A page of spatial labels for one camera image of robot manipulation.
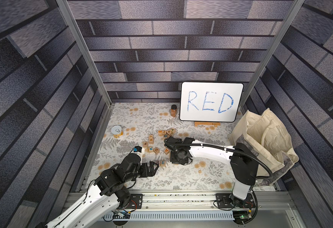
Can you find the white dry-erase board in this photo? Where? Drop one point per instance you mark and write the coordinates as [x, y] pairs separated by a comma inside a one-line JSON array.
[[210, 101]]

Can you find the wooden whiteboard stand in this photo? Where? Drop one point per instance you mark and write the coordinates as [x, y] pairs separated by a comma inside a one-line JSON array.
[[215, 124]]

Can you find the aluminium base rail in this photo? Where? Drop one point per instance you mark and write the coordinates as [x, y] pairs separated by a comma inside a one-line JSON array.
[[204, 205]]

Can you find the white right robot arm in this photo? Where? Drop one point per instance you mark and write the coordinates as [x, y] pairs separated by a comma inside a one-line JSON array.
[[243, 163]]

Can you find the wooden block letter E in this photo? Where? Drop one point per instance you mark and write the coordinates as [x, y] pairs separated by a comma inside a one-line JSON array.
[[162, 163]]

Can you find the wooden block letter K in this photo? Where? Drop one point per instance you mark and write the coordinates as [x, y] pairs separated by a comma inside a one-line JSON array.
[[150, 149]]

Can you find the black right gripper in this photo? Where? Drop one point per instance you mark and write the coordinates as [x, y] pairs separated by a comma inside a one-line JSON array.
[[173, 143]]

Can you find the wooden block letter V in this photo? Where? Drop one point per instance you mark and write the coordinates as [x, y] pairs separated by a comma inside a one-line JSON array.
[[172, 131]]

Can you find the wooden block letter G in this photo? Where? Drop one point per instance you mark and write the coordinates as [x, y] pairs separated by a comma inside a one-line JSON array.
[[156, 150]]

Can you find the cream canvas tote bag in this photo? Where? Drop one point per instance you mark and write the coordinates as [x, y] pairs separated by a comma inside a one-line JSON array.
[[267, 138]]

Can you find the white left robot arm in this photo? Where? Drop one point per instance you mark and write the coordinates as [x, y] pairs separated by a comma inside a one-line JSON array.
[[106, 193]]

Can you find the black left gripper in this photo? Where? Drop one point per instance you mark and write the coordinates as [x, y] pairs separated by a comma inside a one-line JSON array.
[[147, 173]]

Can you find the brown spice jar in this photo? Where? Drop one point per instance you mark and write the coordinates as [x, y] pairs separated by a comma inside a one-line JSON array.
[[173, 110]]

